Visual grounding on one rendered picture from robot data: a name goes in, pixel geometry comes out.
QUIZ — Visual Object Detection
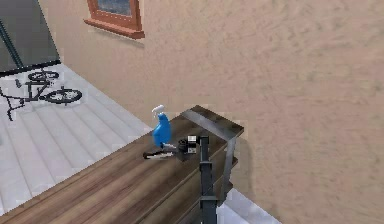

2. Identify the black bicycle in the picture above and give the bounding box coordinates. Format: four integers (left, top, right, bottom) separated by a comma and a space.
0, 69, 84, 122

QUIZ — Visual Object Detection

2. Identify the blue spray bottle white nozzle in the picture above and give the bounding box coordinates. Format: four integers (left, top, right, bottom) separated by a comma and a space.
151, 104, 173, 149

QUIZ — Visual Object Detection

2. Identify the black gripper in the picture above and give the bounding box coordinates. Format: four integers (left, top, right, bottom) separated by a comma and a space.
142, 138, 190, 160

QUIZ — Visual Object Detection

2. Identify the dark grey door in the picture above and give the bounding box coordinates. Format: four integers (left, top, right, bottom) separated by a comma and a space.
0, 0, 62, 78

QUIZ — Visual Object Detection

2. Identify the brown wooden shelf unit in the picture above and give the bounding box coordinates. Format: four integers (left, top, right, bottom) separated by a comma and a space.
0, 104, 245, 224

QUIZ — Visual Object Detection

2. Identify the white box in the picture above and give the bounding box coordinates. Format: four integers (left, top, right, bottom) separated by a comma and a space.
215, 187, 284, 224

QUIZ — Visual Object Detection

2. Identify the red-brown framed window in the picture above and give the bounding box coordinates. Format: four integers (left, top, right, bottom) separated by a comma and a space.
83, 0, 146, 40

